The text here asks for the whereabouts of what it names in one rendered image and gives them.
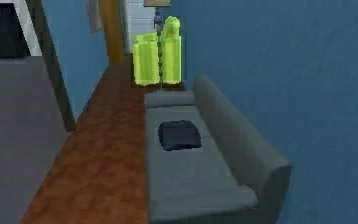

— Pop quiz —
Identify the dark blue cushion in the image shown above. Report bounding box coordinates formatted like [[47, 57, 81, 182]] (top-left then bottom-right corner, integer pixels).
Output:
[[157, 120, 203, 152]]

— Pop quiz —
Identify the floor lamp with beige shade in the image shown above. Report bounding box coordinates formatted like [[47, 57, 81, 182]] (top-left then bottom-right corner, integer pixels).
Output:
[[143, 0, 172, 94]]

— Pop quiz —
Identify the orange wooden door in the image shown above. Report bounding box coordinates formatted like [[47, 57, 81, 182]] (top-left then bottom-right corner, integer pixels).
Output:
[[99, 0, 126, 66]]

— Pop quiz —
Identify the bright green armchair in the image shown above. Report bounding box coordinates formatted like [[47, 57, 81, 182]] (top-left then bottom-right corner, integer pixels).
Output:
[[132, 15, 183, 86]]

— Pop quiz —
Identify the grey sofa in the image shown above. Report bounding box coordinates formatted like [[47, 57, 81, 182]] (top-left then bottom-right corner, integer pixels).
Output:
[[144, 74, 293, 224]]

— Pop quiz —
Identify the white panelled door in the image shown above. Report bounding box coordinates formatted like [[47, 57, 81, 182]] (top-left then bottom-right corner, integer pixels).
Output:
[[124, 0, 157, 54]]

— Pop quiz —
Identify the grey framed wall picture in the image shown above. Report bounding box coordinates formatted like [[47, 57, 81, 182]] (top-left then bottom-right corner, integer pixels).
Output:
[[85, 0, 103, 35]]

